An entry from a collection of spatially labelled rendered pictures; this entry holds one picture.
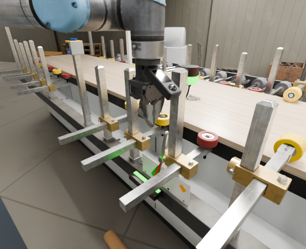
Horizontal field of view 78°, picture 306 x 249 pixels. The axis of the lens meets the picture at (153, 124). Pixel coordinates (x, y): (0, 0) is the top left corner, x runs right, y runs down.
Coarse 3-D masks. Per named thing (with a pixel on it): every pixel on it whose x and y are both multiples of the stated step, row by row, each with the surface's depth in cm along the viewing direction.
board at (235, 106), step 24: (72, 72) 180; (120, 72) 180; (120, 96) 122; (216, 96) 118; (240, 96) 118; (264, 96) 118; (192, 120) 88; (216, 120) 88; (240, 120) 88; (288, 120) 88; (240, 144) 70; (288, 168) 60
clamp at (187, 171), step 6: (168, 156) 68; (180, 156) 68; (186, 156) 68; (168, 162) 70; (174, 162) 67; (180, 162) 65; (186, 162) 65; (186, 168) 63; (192, 168) 63; (180, 174) 67; (186, 174) 64; (192, 174) 65
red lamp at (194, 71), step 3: (180, 66) 59; (186, 69) 56; (189, 69) 56; (192, 69) 56; (195, 69) 56; (198, 69) 57; (189, 72) 56; (192, 72) 56; (195, 72) 56; (198, 72) 57; (189, 75) 56; (192, 75) 56; (195, 75) 57
